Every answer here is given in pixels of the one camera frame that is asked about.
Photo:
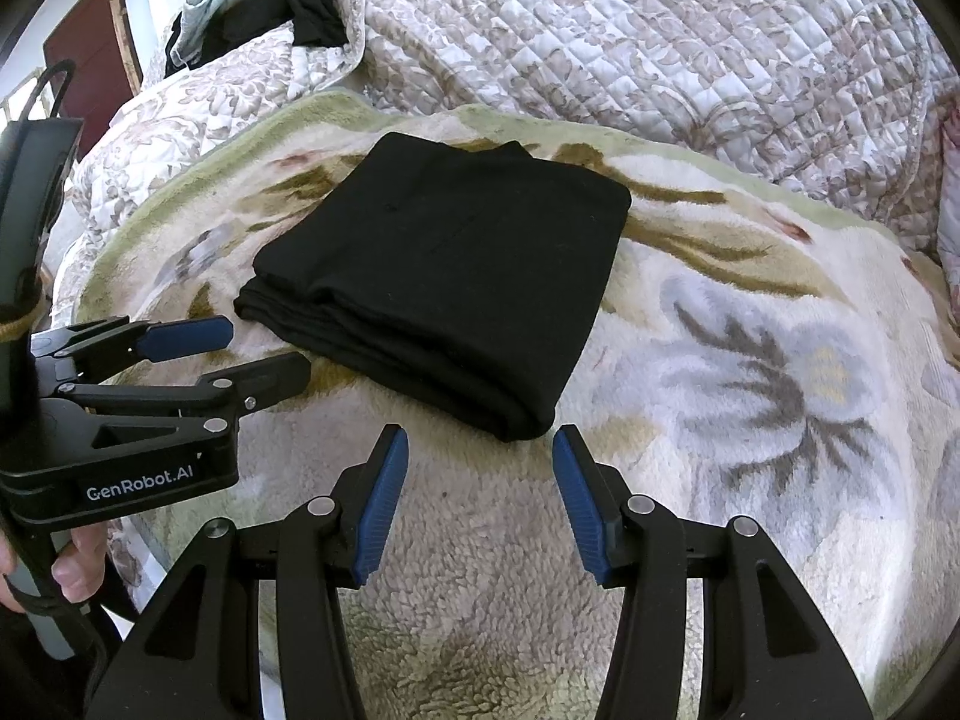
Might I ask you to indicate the pile of dark clothes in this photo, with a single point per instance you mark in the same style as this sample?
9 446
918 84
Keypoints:
300 7

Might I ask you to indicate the dark red wooden door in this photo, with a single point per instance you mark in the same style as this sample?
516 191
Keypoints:
90 67

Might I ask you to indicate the beige quilted bedspread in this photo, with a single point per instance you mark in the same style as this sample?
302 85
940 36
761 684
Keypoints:
600 37

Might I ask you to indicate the pink floral comforter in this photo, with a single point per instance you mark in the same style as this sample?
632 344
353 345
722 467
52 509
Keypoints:
951 255

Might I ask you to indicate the black pants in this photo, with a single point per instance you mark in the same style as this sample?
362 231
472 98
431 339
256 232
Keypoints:
450 255

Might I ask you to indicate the floral fleece blanket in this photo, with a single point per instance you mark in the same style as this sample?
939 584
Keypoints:
750 465

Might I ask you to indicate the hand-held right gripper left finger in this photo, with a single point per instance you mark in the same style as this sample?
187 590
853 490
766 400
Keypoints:
379 510

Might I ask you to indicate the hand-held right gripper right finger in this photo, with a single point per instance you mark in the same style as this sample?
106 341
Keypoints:
581 510

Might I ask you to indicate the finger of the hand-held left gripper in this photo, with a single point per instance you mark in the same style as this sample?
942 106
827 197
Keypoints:
187 334
262 379

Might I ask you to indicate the person's left hand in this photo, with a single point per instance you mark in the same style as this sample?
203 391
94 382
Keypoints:
79 562

